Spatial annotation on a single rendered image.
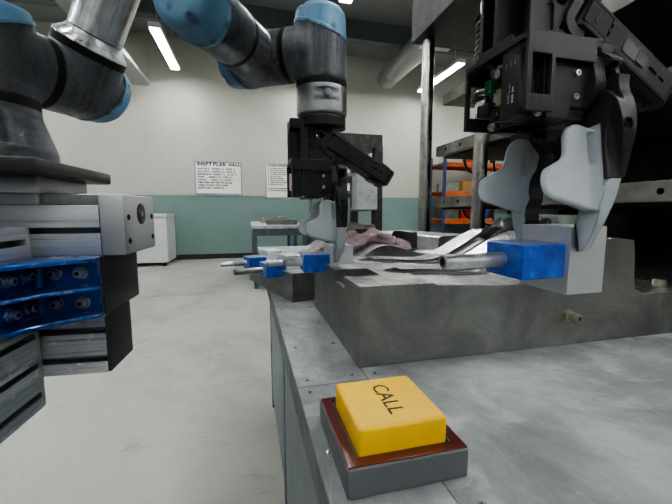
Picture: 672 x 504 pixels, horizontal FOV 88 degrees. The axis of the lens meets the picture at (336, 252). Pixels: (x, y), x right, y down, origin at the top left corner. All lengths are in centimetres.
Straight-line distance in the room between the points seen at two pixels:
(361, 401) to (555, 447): 14
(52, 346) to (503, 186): 64
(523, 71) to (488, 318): 27
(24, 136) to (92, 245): 18
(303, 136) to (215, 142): 726
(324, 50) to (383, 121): 791
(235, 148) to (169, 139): 125
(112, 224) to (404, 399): 48
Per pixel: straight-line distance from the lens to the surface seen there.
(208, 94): 800
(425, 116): 190
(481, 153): 152
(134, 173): 795
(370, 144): 521
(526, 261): 30
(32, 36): 77
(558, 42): 31
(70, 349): 67
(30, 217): 66
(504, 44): 32
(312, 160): 51
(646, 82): 40
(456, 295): 42
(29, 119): 72
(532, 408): 37
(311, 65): 55
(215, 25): 48
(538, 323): 50
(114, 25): 81
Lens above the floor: 97
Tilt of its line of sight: 7 degrees down
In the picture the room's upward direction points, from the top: straight up
